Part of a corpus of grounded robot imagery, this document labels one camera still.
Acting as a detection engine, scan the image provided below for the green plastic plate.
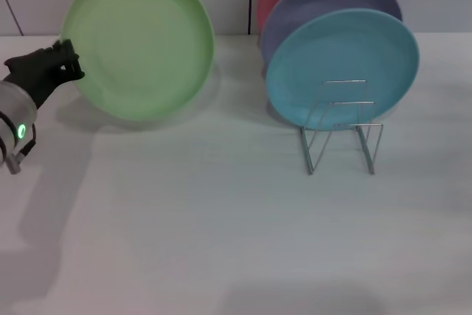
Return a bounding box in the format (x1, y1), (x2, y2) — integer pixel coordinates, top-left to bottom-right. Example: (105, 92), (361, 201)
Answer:
(60, 0), (216, 122)

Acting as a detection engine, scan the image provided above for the silver wire plate rack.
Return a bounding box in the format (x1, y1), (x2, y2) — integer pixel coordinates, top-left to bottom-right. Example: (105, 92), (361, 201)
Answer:
(299, 79), (384, 176)

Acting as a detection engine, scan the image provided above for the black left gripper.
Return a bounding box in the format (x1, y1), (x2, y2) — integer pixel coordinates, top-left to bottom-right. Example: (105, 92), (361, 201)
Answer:
(3, 38), (86, 108)

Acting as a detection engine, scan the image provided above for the light blue plastic plate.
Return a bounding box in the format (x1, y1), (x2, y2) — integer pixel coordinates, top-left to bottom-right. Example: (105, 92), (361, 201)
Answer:
(265, 7), (420, 131)

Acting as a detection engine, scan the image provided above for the left arm connector with cable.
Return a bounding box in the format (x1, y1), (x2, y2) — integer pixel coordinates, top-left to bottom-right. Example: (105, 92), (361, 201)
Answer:
(7, 125), (37, 175)

